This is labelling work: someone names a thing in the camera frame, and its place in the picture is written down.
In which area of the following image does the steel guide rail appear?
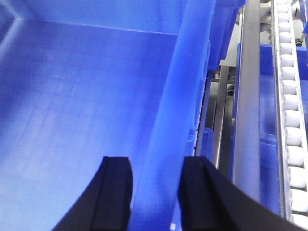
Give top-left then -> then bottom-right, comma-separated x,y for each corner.
232,0 -> 260,202

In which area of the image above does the large blue bin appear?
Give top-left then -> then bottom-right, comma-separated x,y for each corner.
0,0 -> 245,231

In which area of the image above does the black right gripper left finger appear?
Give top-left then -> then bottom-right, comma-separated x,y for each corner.
54,156 -> 133,231

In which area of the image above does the white roller conveyor track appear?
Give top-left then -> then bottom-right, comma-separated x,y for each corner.
271,0 -> 308,230

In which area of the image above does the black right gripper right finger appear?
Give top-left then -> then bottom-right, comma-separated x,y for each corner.
178,156 -> 302,231

